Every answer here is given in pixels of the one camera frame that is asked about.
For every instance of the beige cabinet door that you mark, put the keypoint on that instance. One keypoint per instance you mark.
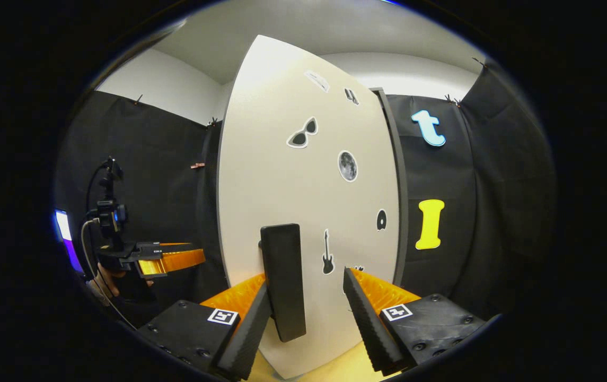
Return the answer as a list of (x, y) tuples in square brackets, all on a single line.
[(271, 175)]

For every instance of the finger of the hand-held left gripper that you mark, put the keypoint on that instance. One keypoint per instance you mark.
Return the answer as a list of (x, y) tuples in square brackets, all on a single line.
[(149, 249), (181, 260)]

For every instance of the black backdrop cloth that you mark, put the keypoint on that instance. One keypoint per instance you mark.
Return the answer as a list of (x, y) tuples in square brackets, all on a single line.
[(494, 212)]

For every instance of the copper cloth clip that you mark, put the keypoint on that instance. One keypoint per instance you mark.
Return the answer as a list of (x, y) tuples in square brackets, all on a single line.
[(198, 165)]

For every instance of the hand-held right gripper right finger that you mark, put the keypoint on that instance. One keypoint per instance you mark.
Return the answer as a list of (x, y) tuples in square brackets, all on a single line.
[(369, 323)]

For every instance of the row of black cloth clips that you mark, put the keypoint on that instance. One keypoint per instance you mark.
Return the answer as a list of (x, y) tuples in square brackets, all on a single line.
[(449, 99)]

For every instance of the monitor screen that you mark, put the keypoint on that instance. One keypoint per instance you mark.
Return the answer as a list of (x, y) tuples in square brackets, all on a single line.
[(64, 228)]

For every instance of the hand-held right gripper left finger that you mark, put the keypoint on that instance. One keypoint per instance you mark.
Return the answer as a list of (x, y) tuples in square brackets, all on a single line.
[(192, 331)]

